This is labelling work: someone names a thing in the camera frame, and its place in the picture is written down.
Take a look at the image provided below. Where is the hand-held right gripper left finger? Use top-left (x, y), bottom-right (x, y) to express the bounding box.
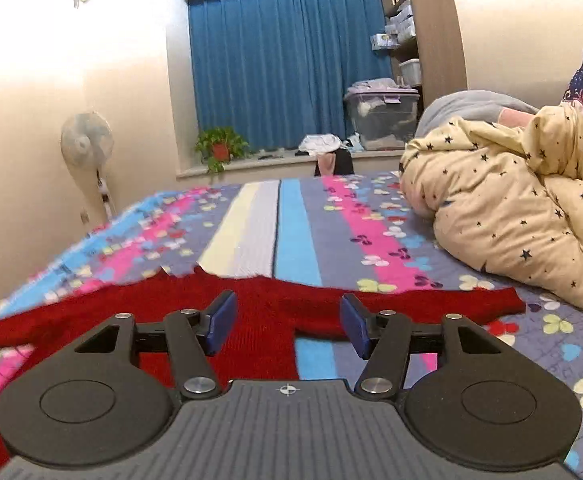
top-left (74, 290), bottom-right (238, 401)

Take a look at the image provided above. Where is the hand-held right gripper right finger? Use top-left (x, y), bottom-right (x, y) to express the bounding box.
top-left (340, 293), bottom-right (505, 401)

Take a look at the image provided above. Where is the red knitted sweater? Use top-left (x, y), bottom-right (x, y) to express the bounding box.
top-left (0, 265), bottom-right (526, 476)

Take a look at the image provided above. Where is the striped floral bedsheet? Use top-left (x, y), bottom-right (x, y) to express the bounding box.
top-left (0, 172), bottom-right (583, 480)

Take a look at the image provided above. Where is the black chair with pink cloth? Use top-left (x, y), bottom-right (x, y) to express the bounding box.
top-left (314, 147), bottom-right (357, 177)

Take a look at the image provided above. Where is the potted green plant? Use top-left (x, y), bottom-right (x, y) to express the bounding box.
top-left (194, 127), bottom-right (251, 175)

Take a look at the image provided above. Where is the white cloth pile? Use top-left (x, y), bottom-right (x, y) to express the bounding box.
top-left (298, 133), bottom-right (343, 157)

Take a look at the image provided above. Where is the yellow star print duvet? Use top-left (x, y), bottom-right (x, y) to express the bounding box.
top-left (399, 102), bottom-right (583, 320)

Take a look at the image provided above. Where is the clear plastic storage box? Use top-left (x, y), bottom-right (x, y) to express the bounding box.
top-left (344, 79), bottom-right (421, 152)

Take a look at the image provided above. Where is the white standing fan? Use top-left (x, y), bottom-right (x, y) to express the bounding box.
top-left (60, 111), bottom-right (118, 222)

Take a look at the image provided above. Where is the grey pillow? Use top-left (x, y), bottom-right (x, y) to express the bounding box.
top-left (414, 90), bottom-right (541, 142)

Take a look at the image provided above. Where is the blue curtain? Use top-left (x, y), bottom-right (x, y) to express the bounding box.
top-left (187, 0), bottom-right (395, 152)

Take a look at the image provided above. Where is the small white storage box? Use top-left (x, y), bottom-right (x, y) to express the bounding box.
top-left (399, 58), bottom-right (422, 86)

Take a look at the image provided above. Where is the pink cloth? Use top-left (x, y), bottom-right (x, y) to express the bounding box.
top-left (500, 107), bottom-right (538, 129)

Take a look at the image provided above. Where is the stack of clear boxes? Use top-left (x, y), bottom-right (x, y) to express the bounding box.
top-left (385, 0), bottom-right (417, 44)

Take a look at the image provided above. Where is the wooden shelf unit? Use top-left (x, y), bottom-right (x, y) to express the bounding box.
top-left (376, 0), bottom-right (468, 106)

